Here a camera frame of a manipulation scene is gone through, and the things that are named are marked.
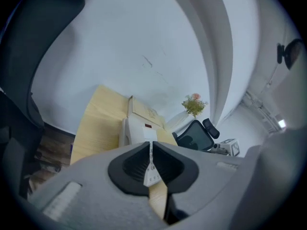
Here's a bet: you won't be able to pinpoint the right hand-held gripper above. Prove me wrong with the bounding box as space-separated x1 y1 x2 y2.
211 139 240 157

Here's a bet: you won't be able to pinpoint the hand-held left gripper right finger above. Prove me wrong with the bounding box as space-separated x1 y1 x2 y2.
152 141 243 225

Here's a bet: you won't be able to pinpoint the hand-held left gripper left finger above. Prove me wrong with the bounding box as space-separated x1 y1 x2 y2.
26 141 169 228

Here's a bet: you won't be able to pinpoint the white telephone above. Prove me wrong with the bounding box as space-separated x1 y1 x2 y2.
119 117 166 187

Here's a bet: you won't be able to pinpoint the black mesh office chair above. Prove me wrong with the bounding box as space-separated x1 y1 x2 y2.
172 118 221 152

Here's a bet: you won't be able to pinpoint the ceiling pipes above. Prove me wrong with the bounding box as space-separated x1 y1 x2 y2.
242 90 281 135

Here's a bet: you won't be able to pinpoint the pink flower bouquet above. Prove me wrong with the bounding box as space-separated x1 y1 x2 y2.
181 92 209 119

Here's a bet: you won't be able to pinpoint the square light wooden table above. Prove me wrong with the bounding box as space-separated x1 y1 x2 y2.
70 84 179 221

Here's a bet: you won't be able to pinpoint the person's head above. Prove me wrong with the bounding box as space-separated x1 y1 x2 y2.
284 38 305 70

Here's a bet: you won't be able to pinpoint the black padded office chair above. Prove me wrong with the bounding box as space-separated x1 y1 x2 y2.
0 0 86 201

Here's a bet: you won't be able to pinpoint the black head-worn camera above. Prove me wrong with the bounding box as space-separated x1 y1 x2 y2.
277 43 285 64

